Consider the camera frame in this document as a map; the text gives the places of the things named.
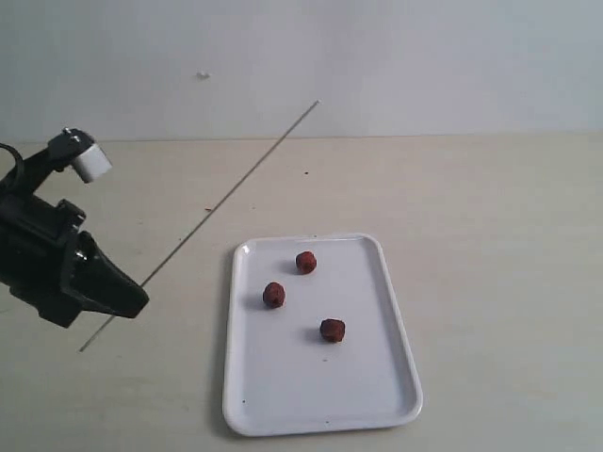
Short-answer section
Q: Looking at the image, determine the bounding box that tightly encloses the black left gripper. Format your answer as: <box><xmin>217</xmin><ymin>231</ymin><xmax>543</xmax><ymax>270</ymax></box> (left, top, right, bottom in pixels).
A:
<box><xmin>1</xmin><ymin>194</ymin><xmax>149</xmax><ymax>328</ymax></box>

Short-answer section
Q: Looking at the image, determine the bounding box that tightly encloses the red ball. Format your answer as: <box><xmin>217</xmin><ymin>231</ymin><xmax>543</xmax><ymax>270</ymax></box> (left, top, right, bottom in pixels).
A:
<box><xmin>262</xmin><ymin>282</ymin><xmax>285</xmax><ymax>309</ymax></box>
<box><xmin>295</xmin><ymin>250</ymin><xmax>318</xmax><ymax>274</ymax></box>
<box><xmin>319</xmin><ymin>318</ymin><xmax>346</xmax><ymax>343</ymax></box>

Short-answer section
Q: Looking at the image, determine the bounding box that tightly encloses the thin metal skewer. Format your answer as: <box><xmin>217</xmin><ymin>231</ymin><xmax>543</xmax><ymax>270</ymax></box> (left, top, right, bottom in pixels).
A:
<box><xmin>77</xmin><ymin>99</ymin><xmax>322</xmax><ymax>353</ymax></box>

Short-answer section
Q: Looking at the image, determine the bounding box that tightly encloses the white rectangular plastic tray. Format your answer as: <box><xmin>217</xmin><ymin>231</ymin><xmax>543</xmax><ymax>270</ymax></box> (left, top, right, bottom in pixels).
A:
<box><xmin>222</xmin><ymin>233</ymin><xmax>423</xmax><ymax>437</ymax></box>

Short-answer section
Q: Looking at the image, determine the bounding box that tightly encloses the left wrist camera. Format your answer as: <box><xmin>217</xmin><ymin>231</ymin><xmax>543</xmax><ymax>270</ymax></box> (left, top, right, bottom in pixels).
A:
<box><xmin>1</xmin><ymin>128</ymin><xmax>112</xmax><ymax>196</ymax></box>

